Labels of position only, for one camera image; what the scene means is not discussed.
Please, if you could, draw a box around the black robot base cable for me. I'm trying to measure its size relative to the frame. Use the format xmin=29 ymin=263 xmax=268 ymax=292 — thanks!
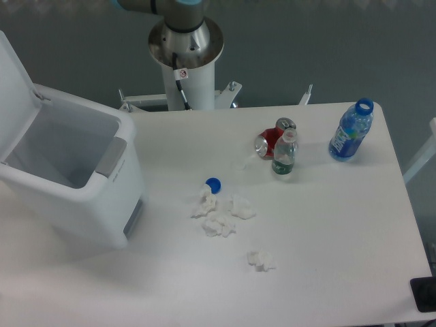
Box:
xmin=172 ymin=51 xmax=192 ymax=111

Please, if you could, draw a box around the crumpled tissue lower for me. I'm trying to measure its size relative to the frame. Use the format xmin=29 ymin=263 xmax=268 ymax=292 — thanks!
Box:
xmin=247 ymin=250 xmax=277 ymax=272

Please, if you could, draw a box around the white trash can lid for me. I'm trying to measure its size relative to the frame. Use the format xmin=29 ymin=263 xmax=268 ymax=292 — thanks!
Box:
xmin=1 ymin=33 xmax=42 ymax=161

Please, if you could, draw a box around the white frame at right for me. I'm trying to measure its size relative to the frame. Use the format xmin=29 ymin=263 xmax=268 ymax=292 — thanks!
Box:
xmin=403 ymin=118 xmax=435 ymax=185

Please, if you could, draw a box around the crumpled tissue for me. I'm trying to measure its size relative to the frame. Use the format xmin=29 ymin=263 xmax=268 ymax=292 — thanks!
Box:
xmin=191 ymin=184 xmax=217 ymax=219
xmin=202 ymin=213 xmax=236 ymax=238
xmin=230 ymin=194 xmax=256 ymax=220
xmin=247 ymin=250 xmax=277 ymax=272

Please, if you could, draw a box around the crumpled tissue middle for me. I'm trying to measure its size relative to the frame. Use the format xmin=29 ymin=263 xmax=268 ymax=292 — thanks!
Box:
xmin=202 ymin=213 xmax=236 ymax=238

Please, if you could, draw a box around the white pedestal base frame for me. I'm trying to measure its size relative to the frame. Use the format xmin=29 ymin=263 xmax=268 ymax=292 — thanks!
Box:
xmin=117 ymin=80 xmax=314 ymax=112

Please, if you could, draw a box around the white trash can body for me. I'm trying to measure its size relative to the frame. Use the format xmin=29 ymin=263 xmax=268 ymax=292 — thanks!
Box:
xmin=1 ymin=85 xmax=145 ymax=249

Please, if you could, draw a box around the clear green-label bottle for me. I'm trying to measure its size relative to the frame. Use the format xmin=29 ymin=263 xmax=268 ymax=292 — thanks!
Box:
xmin=272 ymin=127 xmax=298 ymax=175

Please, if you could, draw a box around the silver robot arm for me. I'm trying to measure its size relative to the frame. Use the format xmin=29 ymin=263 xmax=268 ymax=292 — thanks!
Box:
xmin=112 ymin=0 xmax=204 ymax=33

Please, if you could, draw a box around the blue bottle cap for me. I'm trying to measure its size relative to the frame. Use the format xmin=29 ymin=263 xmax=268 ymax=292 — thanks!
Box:
xmin=205 ymin=177 xmax=221 ymax=194

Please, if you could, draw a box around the black device at edge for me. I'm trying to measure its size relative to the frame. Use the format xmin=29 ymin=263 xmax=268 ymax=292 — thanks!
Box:
xmin=410 ymin=277 xmax=435 ymax=313

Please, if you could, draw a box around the blue plastic drink bottle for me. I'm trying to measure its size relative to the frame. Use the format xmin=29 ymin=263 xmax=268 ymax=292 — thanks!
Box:
xmin=328 ymin=98 xmax=374 ymax=161

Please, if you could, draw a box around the crumpled tissue left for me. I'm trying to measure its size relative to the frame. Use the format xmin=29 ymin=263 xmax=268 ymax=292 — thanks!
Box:
xmin=191 ymin=184 xmax=217 ymax=219

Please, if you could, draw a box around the crushed red soda can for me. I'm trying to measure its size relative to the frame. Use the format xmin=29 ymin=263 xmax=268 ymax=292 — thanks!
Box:
xmin=254 ymin=117 xmax=296 ymax=159

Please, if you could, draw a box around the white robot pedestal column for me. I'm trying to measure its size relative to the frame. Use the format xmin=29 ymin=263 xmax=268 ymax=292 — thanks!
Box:
xmin=149 ymin=18 xmax=224 ymax=111

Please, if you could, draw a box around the crumpled tissue right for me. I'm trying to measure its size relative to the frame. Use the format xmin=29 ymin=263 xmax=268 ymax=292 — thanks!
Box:
xmin=230 ymin=194 xmax=256 ymax=220

